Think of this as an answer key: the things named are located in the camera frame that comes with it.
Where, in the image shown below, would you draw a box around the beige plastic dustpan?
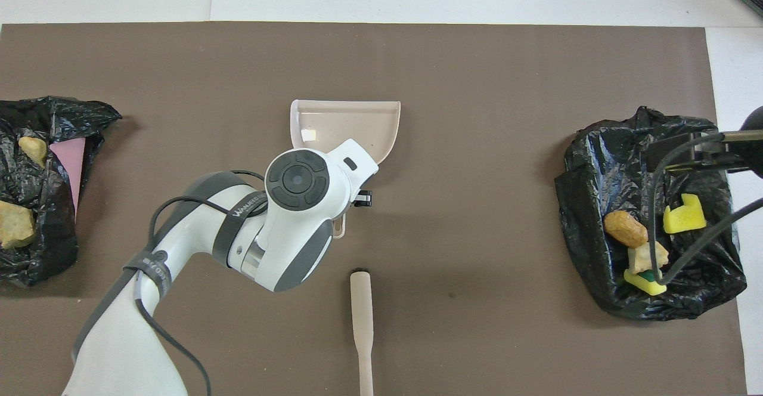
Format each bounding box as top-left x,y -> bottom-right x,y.
290,99 -> 401,240

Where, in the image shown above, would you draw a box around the beige hand brush black bristles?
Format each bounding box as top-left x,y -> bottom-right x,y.
349,268 -> 375,396

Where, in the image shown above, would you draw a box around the brown bread roll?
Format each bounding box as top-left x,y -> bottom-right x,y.
604,210 -> 649,248

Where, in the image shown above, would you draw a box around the yellow green scouring sponge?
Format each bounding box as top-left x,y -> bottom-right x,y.
623,267 -> 668,296

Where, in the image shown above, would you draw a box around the yellow notched sponge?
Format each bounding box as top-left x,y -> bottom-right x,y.
663,193 -> 708,234

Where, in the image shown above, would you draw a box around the pale lumpy bread chunk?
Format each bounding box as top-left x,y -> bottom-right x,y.
18,136 -> 48,168

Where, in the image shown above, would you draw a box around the pale elongated bread chunk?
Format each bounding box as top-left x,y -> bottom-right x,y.
0,200 -> 37,250

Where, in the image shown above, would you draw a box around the black bag lined bin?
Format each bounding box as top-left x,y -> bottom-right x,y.
554,106 -> 748,321

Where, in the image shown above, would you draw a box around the pink bin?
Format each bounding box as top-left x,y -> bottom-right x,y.
51,138 -> 87,218

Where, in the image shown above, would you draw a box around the black bag on pink bin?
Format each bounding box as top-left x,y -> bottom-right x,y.
0,96 -> 123,287

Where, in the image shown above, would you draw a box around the brown table mat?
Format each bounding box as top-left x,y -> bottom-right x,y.
0,22 -> 749,396

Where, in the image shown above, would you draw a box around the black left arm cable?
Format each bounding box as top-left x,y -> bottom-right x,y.
134,169 -> 267,396

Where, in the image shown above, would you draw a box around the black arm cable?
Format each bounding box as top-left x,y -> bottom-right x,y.
134,169 -> 267,396
648,131 -> 763,284

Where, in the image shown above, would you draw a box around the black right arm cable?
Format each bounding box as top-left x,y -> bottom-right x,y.
648,131 -> 763,284

